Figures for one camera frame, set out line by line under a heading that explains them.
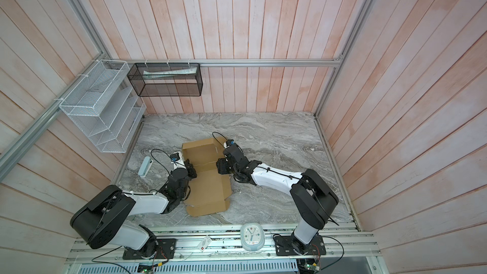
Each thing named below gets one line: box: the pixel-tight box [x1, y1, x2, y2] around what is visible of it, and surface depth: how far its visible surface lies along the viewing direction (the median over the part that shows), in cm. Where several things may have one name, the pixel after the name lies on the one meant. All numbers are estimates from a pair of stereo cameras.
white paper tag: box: [197, 235, 212, 252], surface depth 76 cm
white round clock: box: [240, 222, 266, 252], surface depth 76 cm
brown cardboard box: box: [181, 136, 233, 217], surface depth 89 cm
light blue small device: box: [138, 156, 154, 178], surface depth 95 cm
